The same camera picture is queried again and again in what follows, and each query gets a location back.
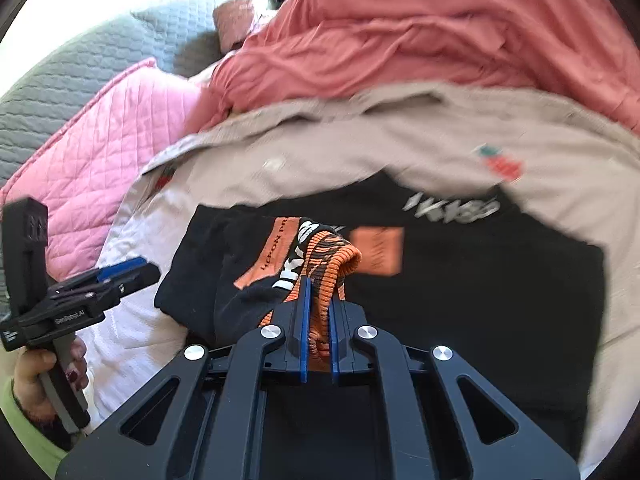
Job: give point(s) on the person's left forearm green sleeve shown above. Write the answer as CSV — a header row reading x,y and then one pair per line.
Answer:
x,y
25,435

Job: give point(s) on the black garment with orange print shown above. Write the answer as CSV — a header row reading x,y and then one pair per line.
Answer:
x,y
475,285

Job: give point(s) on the small dusty pink cushion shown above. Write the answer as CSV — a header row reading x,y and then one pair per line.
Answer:
x,y
235,22

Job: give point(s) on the beige blanket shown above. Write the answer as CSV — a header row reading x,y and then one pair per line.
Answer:
x,y
325,155

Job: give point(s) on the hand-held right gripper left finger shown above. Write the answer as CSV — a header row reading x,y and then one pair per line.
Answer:
x,y
302,321

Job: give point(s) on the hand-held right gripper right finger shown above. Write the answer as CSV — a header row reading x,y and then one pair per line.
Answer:
x,y
333,340

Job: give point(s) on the salmon pink duvet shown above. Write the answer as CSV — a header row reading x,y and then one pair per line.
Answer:
x,y
400,35

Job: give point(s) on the pink quilted pillow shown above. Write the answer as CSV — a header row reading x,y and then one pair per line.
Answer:
x,y
100,150

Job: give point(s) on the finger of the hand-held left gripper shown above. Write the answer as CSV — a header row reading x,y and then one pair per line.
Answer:
x,y
112,294
125,267

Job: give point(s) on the grey quilted bedspread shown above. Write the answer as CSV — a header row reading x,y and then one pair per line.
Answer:
x,y
75,55

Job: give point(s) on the person's left hand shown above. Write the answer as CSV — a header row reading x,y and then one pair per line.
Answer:
x,y
30,385

